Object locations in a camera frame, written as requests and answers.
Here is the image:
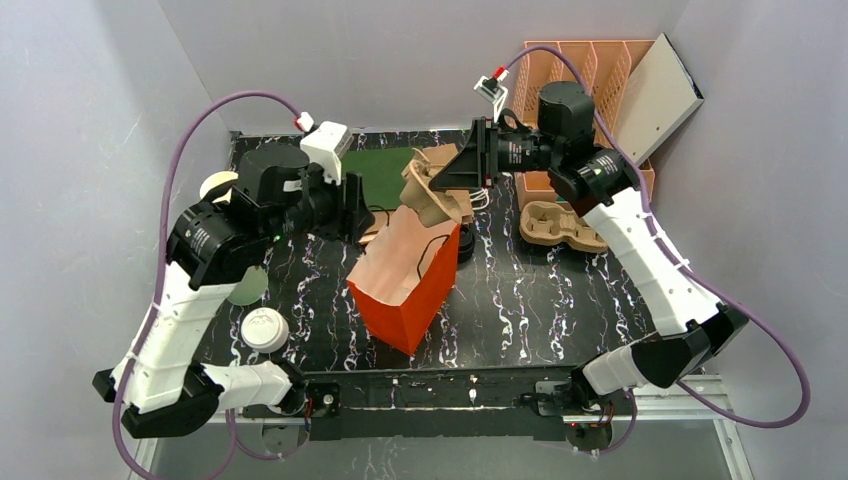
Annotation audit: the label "pulp cup carrier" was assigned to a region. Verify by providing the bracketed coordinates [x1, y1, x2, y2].
[399, 159, 473, 227]

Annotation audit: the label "orange paper bag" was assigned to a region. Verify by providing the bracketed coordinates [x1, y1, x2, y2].
[346, 206, 460, 356]

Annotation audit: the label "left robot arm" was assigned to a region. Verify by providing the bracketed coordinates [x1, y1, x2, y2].
[93, 144, 374, 439]

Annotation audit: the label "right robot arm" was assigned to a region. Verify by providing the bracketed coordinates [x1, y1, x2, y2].
[429, 81, 748, 405]

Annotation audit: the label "brown kraft paper bag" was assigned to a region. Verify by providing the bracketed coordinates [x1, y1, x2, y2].
[412, 144, 474, 224]

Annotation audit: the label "green paper bag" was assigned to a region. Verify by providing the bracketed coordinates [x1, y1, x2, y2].
[341, 147, 413, 209]

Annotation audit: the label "black cup lids stack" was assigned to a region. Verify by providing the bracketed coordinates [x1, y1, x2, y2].
[457, 224, 476, 264]

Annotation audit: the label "stack of pulp cup carriers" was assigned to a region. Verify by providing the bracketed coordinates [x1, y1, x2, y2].
[519, 201, 608, 253]

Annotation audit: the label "green cup of straws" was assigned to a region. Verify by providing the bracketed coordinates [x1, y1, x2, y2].
[226, 266, 269, 307]

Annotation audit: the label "tall stack paper cups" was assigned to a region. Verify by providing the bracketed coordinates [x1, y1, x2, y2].
[199, 170, 238, 203]

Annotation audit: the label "pink desk file organizer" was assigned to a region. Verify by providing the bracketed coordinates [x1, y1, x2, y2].
[508, 39, 656, 210]

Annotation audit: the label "white cup lids stack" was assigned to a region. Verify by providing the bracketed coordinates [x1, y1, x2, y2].
[240, 307, 290, 354]

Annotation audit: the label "white board panel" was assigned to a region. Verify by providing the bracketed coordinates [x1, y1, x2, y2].
[614, 33, 704, 164]

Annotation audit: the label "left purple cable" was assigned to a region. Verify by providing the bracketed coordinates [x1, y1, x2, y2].
[111, 90, 313, 480]

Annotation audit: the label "purple cable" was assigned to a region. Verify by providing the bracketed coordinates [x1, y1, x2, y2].
[493, 44, 812, 455]
[111, 90, 313, 480]

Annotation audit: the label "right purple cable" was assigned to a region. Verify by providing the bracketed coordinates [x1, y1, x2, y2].
[493, 44, 812, 455]

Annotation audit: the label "metal base rail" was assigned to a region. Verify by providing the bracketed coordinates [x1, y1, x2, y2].
[140, 365, 753, 478]

